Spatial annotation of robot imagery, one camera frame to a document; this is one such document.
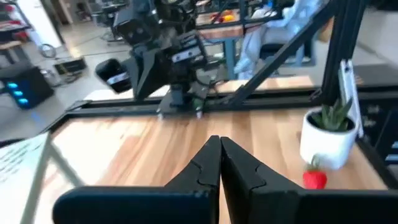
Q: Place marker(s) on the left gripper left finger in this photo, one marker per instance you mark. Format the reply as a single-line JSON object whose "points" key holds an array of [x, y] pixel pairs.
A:
{"points": [[205, 168]]}

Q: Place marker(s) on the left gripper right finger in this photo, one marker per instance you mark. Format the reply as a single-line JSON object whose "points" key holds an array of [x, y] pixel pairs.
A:
{"points": [[239, 180]]}

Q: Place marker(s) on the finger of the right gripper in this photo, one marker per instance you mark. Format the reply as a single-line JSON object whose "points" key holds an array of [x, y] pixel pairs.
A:
{"points": [[152, 68], [138, 77]]}

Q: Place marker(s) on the pale green perforated metal shelf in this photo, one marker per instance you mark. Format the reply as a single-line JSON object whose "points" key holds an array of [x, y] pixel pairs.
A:
{"points": [[21, 168]]}

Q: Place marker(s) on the wooden table blue legs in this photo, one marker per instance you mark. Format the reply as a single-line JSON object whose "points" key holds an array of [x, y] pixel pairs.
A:
{"points": [[227, 31]]}

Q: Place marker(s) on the red toy strawberry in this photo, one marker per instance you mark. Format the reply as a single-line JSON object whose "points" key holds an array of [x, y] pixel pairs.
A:
{"points": [[314, 180]]}

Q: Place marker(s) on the person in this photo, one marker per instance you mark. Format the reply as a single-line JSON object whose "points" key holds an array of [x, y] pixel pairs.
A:
{"points": [[270, 28]]}

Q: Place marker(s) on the office chair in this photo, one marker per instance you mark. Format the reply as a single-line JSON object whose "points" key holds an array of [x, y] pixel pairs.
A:
{"points": [[280, 49]]}

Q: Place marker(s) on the white pot with succulent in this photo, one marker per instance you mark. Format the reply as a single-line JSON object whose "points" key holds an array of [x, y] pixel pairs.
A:
{"points": [[328, 143]]}

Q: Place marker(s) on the black electronics box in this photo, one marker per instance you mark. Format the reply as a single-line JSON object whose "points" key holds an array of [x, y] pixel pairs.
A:
{"points": [[382, 130], [26, 87]]}

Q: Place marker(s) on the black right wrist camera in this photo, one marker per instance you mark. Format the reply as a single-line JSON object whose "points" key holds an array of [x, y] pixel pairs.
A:
{"points": [[136, 26]]}

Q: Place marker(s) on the black aluminium table frame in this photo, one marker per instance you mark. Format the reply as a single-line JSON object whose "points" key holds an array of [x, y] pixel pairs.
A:
{"points": [[280, 59]]}

